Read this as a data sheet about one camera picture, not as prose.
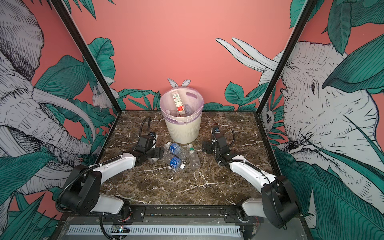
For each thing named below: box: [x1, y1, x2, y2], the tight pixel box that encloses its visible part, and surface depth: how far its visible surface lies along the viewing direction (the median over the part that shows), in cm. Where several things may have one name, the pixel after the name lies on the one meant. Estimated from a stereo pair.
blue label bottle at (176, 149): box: [166, 142, 189, 159], surface depth 95 cm
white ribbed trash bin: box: [164, 116, 202, 144], surface depth 92 cm
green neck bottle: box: [187, 144, 201, 169], surface depth 94 cm
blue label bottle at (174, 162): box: [162, 153, 186, 171], surface depth 89 cm
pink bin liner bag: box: [159, 87, 204, 125], surface depth 94 cm
